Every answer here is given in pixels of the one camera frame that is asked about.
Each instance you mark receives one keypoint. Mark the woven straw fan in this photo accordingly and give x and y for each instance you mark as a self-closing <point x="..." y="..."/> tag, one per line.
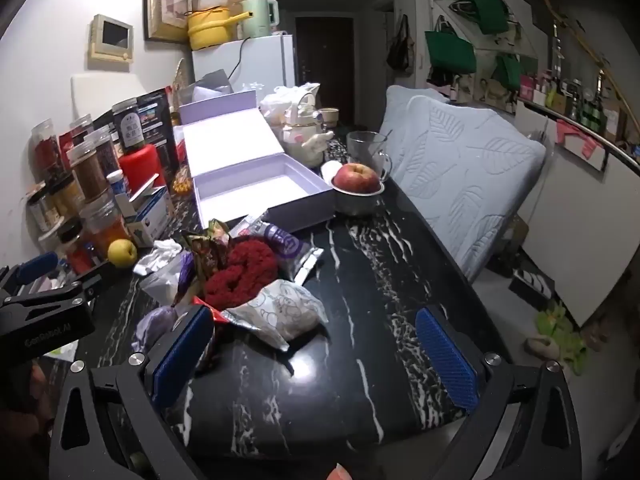
<point x="180" y="77"/>

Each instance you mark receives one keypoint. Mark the white cartoon water bottle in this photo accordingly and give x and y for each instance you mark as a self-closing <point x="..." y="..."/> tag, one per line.
<point x="305" y="135"/>

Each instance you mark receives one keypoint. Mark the row of bottles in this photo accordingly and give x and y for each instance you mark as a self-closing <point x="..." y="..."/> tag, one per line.
<point x="575" y="102"/>

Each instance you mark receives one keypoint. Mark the yellow pot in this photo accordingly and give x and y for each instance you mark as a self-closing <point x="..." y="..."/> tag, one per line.
<point x="210" y="30"/>

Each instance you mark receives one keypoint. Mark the light blue quilted cushion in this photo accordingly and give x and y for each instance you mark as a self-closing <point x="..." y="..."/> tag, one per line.
<point x="460" y="170"/>

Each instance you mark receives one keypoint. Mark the purple snack wrapper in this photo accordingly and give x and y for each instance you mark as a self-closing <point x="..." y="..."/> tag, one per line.
<point x="184" y="272"/>

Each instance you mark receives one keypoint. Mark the blue white carton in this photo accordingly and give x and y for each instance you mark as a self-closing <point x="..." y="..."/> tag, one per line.
<point x="149" y="212"/>

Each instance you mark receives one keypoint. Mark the purple gift box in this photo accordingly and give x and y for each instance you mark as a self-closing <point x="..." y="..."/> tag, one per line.
<point x="250" y="170"/>

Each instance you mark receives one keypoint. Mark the yellow apple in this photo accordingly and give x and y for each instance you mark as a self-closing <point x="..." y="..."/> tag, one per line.
<point x="122" y="252"/>

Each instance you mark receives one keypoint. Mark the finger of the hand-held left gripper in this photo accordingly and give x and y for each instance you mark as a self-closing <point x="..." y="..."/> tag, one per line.
<point x="37" y="267"/>
<point x="102" y="282"/>

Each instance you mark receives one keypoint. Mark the red apple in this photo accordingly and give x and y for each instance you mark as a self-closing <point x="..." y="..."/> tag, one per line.
<point x="356" y="177"/>

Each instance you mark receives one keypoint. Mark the black snack pouch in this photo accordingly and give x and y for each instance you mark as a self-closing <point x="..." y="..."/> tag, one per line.
<point x="157" y="115"/>

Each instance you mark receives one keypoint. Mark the silver purple snack packet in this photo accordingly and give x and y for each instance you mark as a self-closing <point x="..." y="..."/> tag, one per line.
<point x="290" y="249"/>

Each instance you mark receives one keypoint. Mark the green kettle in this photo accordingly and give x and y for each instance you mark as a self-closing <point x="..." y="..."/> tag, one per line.
<point x="259" y="17"/>

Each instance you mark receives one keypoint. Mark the group of clear food jars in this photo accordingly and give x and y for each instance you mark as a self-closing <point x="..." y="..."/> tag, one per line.
<point x="87" y="175"/>

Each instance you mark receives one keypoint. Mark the red cylinder container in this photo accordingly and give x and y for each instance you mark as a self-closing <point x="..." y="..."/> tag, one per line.
<point x="142" y="166"/>

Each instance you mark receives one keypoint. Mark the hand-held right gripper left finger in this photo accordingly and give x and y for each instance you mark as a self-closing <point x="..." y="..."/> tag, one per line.
<point x="181" y="355"/>

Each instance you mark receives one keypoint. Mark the white crumpled tissue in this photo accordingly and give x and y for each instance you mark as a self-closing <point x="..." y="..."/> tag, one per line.
<point x="160" y="256"/>

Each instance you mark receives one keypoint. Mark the green tote bag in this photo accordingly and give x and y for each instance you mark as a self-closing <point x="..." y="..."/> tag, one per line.
<point x="487" y="2"/>
<point x="450" y="52"/>
<point x="507" y="72"/>

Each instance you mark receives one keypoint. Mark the wall intercom panel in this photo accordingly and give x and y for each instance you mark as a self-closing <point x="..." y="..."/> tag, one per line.
<point x="112" y="37"/>

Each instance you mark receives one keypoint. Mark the pink cloth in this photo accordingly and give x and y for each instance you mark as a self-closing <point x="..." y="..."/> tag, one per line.
<point x="575" y="135"/>

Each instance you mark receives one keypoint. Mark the white printed snack packet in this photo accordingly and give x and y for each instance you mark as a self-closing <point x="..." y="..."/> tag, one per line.
<point x="280" y="312"/>

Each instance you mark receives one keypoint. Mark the clear plastic bag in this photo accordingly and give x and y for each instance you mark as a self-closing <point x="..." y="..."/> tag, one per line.
<point x="159" y="287"/>

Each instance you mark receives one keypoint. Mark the framed picture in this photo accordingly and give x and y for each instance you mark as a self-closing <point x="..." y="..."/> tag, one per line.
<point x="167" y="0"/>

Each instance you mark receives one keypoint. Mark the green slippers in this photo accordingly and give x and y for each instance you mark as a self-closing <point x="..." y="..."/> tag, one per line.
<point x="560" y="330"/>

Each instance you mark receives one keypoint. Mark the grey paper bag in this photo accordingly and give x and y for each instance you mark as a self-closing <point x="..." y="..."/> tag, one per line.
<point x="215" y="82"/>

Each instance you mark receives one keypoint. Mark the metal bowl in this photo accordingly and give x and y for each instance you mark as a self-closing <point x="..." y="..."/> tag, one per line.
<point x="357" y="202"/>

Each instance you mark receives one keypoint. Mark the white board panel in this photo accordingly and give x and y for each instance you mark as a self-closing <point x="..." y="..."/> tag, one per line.
<point x="565" y="210"/>

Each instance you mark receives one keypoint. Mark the beige cup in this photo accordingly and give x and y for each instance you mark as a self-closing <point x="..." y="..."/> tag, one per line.
<point x="328" y="116"/>

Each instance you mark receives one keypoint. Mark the beige slipper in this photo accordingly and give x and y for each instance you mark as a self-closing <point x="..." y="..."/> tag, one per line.
<point x="542" y="345"/>

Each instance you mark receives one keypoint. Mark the person's right hand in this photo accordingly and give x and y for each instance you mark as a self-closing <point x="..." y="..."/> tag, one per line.
<point x="340" y="472"/>

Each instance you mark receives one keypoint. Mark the black hanging bag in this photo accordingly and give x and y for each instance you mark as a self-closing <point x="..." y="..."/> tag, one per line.
<point x="400" y="50"/>

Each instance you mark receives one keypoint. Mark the brown door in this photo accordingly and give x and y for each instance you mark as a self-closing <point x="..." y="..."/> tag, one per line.
<point x="325" y="67"/>

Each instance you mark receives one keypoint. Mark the white paper roll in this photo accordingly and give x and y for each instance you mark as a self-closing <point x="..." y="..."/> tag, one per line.
<point x="329" y="167"/>

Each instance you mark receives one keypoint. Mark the red knitted scarf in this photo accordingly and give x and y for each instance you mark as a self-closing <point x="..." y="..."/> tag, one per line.
<point x="240" y="272"/>

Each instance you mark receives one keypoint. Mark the crumpled plastic bag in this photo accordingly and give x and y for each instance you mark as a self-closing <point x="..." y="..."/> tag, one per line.
<point x="282" y="102"/>

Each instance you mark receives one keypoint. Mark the white fridge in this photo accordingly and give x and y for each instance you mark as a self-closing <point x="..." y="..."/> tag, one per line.
<point x="250" y="60"/>

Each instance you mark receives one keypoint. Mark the brown snack packet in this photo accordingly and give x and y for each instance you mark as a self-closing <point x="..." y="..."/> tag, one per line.
<point x="207" y="247"/>

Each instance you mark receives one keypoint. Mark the glass mug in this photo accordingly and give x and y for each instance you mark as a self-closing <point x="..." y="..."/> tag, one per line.
<point x="367" y="150"/>

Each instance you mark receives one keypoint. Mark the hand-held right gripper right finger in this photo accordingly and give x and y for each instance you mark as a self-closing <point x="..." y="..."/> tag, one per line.
<point x="445" y="360"/>

